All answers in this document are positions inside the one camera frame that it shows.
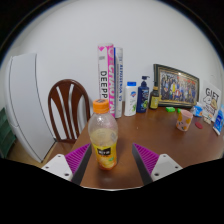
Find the pink patterned mug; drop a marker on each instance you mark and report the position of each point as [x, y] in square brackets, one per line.
[183, 120]

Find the white refrigerator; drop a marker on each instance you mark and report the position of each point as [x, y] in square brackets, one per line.
[28, 106]

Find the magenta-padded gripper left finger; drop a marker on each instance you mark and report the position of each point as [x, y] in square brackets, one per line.
[77, 159]

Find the blue detergent bottle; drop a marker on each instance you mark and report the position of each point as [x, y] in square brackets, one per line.
[219, 121]

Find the pink white tall box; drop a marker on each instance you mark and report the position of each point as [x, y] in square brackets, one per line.
[106, 73]

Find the dark yellow-labelled pump bottle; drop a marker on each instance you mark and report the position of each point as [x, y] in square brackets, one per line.
[154, 100]

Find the white paper gift bag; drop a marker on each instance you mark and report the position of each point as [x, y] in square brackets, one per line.
[212, 100]

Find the green crate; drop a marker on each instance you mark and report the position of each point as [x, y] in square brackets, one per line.
[6, 136]

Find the orange-capped juice bottle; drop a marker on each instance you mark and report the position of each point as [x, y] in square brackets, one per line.
[104, 140]

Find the framed group photo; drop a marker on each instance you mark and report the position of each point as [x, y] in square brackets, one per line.
[176, 86]

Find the white shampoo bottle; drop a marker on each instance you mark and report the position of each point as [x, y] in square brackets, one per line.
[130, 100]

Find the dark blue pump bottle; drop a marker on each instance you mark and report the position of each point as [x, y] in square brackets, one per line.
[143, 96]

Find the flat round red coaster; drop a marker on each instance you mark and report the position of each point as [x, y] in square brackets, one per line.
[199, 125]

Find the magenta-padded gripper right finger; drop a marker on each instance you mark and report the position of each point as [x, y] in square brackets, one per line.
[146, 159]

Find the brown wooden chair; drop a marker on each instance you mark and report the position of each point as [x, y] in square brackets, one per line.
[66, 110]

